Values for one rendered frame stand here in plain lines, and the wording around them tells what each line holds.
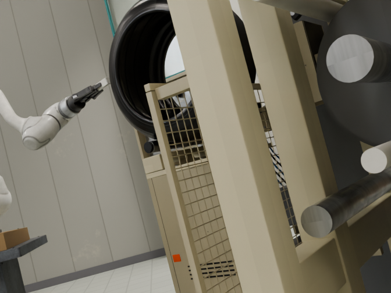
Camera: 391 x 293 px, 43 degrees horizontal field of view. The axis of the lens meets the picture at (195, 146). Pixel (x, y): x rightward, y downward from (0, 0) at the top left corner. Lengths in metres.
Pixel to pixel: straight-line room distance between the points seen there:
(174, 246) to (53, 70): 3.28
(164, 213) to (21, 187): 3.01
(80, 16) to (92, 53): 0.43
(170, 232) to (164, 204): 0.15
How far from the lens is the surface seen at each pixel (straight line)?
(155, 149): 1.87
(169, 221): 2.67
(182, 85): 1.16
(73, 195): 5.38
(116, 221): 5.34
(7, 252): 2.19
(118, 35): 1.94
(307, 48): 1.86
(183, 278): 2.71
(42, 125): 2.23
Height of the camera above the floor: 0.76
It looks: 3 degrees up
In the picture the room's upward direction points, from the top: 14 degrees counter-clockwise
